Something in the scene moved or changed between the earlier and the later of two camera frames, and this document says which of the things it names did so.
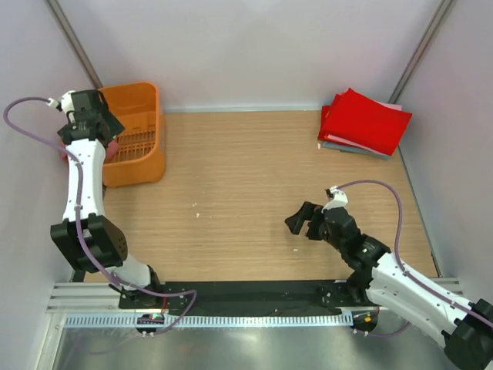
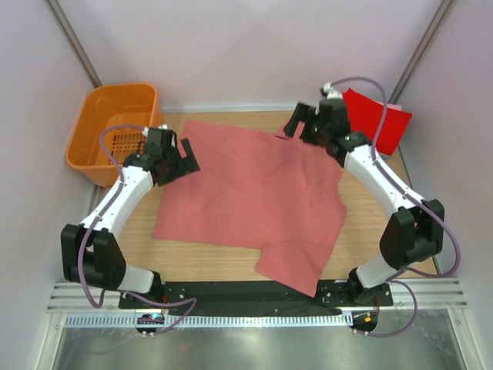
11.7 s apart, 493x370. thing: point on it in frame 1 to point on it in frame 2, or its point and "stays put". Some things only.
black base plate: [244, 296] stays put
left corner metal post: [73, 42] stays put
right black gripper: [295, 222] to [299, 115]
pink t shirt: [112, 148] to [259, 190]
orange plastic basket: [142, 157] stays put
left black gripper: [115, 128] to [185, 165]
